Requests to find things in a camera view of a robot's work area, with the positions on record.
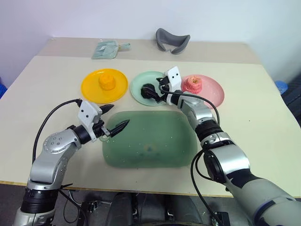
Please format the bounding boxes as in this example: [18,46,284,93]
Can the small black box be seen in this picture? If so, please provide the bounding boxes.
[211,211,230,226]

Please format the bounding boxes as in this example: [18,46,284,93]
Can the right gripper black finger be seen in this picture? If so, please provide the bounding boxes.
[147,90,166,104]
[140,82,158,100]

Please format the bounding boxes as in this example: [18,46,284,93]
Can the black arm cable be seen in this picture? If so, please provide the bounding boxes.
[158,83,226,224]
[32,98,83,165]

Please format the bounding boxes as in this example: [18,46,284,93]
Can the yellow foam toy food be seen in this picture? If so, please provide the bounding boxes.
[98,73,117,91]

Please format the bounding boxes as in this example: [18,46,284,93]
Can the pink foam toy food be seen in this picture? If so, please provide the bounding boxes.
[183,75,204,94]

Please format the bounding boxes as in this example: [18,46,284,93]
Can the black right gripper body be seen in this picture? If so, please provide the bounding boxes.
[156,75,172,94]

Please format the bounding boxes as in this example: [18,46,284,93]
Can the thin black wires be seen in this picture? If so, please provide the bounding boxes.
[57,183,83,225]

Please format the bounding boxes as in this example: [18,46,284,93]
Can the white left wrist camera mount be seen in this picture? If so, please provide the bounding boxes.
[77,100,103,129]

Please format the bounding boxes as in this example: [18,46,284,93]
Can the translucent green tray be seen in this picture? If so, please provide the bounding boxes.
[101,110,199,169]

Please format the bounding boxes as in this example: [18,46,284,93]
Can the blue plastic object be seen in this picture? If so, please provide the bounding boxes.
[0,76,8,100]
[274,80,289,95]

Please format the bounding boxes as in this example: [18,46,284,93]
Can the black bag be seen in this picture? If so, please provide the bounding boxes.
[280,70,301,114]

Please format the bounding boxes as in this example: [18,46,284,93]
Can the light green plate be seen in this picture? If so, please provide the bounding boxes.
[130,70,170,106]

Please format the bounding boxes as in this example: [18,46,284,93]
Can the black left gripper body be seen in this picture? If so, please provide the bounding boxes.
[91,117,111,140]

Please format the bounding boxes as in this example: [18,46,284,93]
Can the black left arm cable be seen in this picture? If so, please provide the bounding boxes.
[32,98,83,165]

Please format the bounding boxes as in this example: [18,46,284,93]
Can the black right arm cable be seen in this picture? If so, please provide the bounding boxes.
[158,83,226,224]

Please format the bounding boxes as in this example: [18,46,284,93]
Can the pink plate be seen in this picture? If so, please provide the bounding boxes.
[180,74,225,108]

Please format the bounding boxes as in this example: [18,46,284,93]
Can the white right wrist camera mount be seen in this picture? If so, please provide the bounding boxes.
[163,66,183,105]

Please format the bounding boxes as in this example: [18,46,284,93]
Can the grey foam face cushion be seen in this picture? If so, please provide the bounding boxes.
[155,28,191,56]

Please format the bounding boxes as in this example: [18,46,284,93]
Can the yellow plastic plate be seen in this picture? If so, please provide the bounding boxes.
[80,68,129,105]

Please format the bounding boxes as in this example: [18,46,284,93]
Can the pale green fabric pouch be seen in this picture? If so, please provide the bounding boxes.
[91,39,132,60]

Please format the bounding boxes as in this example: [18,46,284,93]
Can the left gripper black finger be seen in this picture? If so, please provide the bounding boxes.
[107,119,131,138]
[100,104,116,116]

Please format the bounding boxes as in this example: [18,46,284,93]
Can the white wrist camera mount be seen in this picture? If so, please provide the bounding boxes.
[163,66,183,105]
[77,100,103,129]

